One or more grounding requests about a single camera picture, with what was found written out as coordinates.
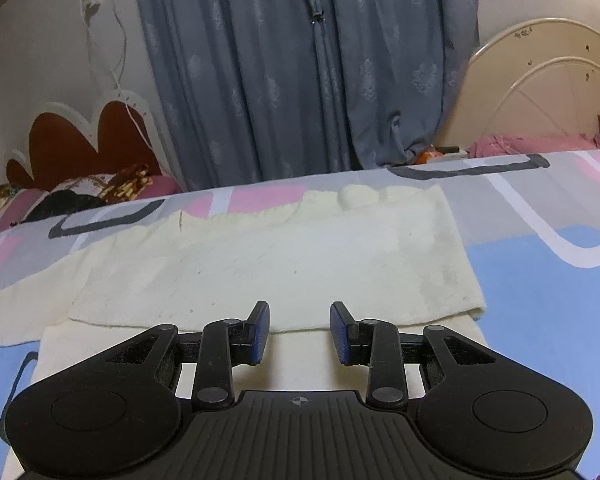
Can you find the grey-blue patterned curtain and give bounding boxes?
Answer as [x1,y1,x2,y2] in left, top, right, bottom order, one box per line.
[130,0,482,193]

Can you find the red and white headboard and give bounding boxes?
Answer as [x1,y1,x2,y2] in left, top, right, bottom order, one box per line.
[5,88,185,194]

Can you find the cream knit garment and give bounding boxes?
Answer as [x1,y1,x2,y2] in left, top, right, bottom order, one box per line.
[0,183,491,480]

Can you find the pink blanket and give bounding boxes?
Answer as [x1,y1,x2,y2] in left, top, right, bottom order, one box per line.
[466,132,600,159]

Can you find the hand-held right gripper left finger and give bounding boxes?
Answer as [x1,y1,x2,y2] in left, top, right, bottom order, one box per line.
[101,300,271,410]

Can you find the pink blue patterned bedsheet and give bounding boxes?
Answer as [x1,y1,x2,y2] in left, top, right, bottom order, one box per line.
[0,147,600,480]

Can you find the white cable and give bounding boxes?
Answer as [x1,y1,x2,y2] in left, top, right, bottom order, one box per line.
[82,0,157,152]

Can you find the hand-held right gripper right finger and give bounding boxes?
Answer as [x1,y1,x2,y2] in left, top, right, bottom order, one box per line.
[329,300,499,409]

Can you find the floral patterned pillow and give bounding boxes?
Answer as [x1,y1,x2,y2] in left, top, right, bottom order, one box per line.
[0,162,182,235]

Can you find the small orange item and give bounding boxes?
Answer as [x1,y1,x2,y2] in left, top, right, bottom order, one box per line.
[412,144,450,165]

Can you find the cream curved headboard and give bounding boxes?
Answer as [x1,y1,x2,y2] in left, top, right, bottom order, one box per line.
[436,17,600,155]

